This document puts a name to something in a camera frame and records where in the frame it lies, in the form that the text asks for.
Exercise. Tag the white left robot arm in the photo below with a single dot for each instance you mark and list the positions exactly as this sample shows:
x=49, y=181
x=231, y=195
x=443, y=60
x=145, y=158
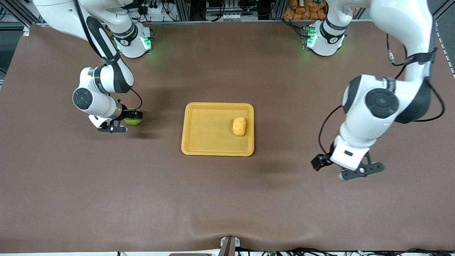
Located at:
x=401, y=21

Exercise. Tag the grey electronics box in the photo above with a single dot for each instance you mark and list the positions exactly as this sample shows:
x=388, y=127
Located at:
x=233, y=16

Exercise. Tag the orange snack packets pile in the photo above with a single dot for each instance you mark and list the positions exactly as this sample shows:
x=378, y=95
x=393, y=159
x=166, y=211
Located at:
x=298, y=12

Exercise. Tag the green apple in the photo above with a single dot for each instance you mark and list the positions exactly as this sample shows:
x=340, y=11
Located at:
x=133, y=122

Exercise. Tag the brown table mat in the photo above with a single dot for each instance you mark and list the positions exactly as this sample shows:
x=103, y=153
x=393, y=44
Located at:
x=227, y=199

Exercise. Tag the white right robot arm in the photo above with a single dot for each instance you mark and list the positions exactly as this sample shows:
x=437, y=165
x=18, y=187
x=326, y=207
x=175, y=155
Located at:
x=129, y=48

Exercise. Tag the yellow potato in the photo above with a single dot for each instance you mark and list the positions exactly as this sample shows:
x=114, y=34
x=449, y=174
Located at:
x=239, y=126

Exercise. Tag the white power strip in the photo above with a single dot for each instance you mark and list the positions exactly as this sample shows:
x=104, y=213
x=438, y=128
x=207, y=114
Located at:
x=160, y=10

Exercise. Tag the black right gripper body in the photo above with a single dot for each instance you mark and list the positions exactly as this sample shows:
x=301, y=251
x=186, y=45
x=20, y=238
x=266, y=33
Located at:
x=127, y=114

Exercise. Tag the yellow plastic tray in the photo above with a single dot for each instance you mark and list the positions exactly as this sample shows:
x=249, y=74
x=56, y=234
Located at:
x=209, y=131

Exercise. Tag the grey metal table clamp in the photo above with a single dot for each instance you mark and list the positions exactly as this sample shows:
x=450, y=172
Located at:
x=229, y=247

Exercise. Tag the silver aluminium frame rail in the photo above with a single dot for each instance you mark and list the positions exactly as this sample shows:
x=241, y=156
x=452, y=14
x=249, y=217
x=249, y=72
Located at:
x=227, y=22

